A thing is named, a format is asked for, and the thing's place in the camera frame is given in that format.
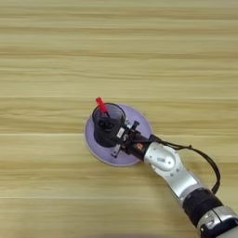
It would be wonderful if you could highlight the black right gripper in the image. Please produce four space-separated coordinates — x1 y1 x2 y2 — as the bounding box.
111 120 155 161

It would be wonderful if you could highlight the black mesh pen holder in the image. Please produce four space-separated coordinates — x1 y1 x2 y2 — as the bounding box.
91 102 127 149

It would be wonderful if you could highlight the red cap marker pen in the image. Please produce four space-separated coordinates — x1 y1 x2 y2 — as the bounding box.
94 96 112 119

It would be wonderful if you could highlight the small black box white label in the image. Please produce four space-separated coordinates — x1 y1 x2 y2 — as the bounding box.
114 125 131 144

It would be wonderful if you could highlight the round purple plate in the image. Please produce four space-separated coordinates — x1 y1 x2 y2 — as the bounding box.
84 102 153 167

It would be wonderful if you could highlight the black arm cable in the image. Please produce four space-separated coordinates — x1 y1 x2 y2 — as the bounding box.
150 133 222 196

